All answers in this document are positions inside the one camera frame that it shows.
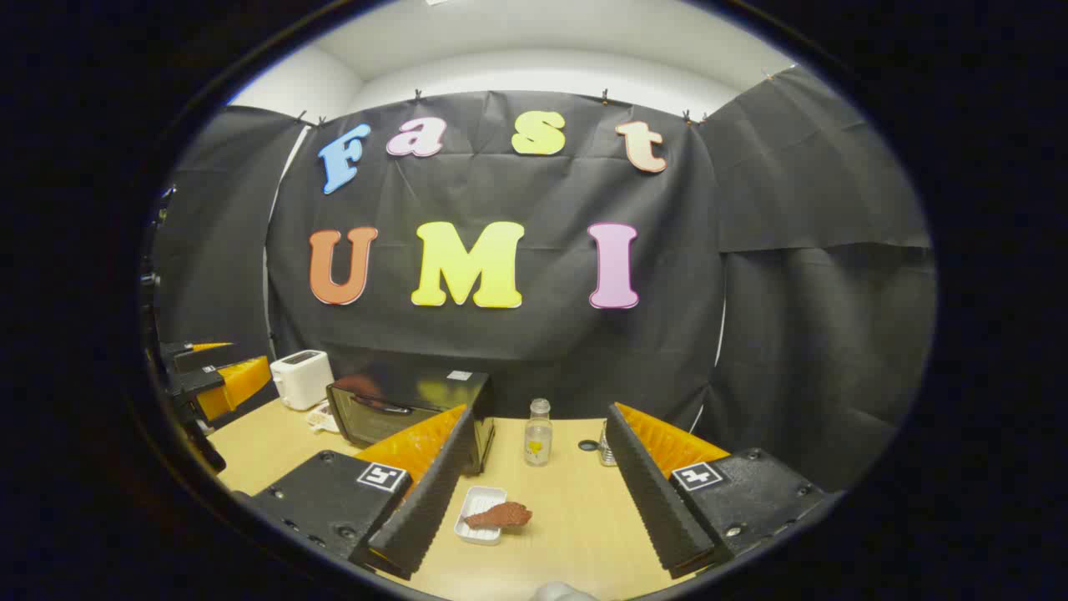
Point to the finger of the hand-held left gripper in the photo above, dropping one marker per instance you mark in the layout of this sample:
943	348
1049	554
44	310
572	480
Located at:
204	357
238	384

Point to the clear glass bottle yellow label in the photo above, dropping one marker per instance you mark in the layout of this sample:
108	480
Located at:
538	438

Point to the black backdrop cloth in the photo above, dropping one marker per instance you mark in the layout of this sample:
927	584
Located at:
501	192

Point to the black electric oven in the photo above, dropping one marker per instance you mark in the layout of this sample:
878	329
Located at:
400	392

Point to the white divided plate with beans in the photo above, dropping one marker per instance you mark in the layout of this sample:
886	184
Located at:
321	417

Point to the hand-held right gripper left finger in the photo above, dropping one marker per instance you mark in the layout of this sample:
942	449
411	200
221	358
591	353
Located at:
425	501

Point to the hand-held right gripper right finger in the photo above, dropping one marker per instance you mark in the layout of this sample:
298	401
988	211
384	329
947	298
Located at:
655	501

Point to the white rectangular dish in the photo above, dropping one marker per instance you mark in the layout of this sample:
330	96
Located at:
476	505

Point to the white toaster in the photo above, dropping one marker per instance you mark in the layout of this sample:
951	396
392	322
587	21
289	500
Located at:
300	380

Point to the brown fried chicken piece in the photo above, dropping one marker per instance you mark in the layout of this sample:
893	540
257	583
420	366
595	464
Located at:
505	515

